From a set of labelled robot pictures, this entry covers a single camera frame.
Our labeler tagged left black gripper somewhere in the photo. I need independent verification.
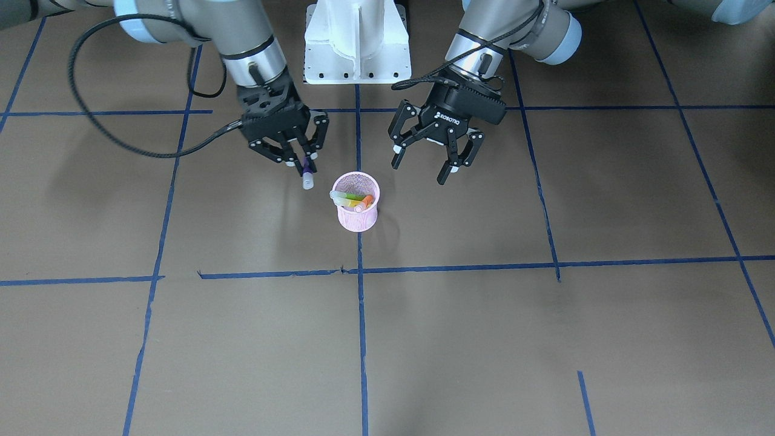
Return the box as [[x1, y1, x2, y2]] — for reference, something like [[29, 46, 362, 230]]
[[387, 78, 506, 185]]

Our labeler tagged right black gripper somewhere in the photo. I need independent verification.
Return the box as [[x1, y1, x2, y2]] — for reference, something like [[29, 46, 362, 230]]
[[239, 82, 330, 167]]

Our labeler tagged purple marker pen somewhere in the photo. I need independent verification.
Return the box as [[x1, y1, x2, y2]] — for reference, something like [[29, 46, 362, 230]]
[[302, 157, 315, 190]]

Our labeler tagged yellow highlighter pen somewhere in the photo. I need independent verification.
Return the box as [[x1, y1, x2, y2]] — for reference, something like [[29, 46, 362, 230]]
[[329, 190, 364, 202]]

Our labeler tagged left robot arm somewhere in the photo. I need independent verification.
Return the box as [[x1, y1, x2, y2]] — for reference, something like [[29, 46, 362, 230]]
[[387, 1, 596, 185]]

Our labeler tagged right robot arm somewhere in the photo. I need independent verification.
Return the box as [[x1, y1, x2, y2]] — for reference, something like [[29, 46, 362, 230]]
[[1, 1, 329, 176]]

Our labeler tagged pink mesh pen holder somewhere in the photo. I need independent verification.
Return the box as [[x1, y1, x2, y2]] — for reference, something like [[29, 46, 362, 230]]
[[329, 171, 380, 232]]

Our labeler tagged black braided cable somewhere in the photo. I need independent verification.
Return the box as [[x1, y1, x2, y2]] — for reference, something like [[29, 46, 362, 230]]
[[68, 13, 267, 160], [391, 0, 549, 91]]

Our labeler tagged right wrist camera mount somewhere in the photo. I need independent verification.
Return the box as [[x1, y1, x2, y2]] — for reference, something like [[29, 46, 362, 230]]
[[236, 85, 289, 117]]

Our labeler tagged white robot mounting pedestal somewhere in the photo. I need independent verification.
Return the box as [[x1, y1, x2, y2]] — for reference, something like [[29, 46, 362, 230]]
[[303, 1, 412, 85]]

